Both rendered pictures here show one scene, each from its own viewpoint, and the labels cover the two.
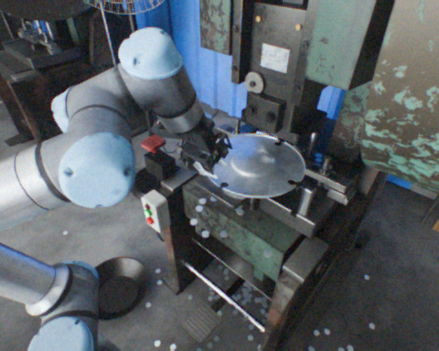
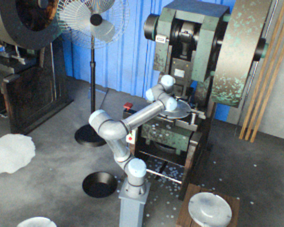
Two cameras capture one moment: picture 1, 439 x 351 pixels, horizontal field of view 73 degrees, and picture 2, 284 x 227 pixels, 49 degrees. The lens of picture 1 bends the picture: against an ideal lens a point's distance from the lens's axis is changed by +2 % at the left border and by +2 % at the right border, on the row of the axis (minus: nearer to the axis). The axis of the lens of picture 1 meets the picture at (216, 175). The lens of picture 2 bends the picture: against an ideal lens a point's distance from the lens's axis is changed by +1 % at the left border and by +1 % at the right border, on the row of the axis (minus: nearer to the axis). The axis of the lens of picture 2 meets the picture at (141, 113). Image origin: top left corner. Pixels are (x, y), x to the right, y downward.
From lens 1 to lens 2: 1.64 m
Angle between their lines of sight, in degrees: 18
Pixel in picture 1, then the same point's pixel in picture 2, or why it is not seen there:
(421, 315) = (238, 172)
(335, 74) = (199, 78)
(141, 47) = (167, 79)
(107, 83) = (160, 87)
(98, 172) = (174, 103)
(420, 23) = (217, 78)
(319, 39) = (195, 70)
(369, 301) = (217, 171)
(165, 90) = (170, 87)
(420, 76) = (218, 84)
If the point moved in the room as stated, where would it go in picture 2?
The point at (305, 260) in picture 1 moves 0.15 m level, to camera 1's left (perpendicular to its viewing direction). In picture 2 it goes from (196, 138) to (178, 140)
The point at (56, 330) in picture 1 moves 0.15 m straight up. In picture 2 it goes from (134, 161) to (136, 143)
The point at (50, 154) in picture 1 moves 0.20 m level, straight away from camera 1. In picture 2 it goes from (164, 101) to (137, 89)
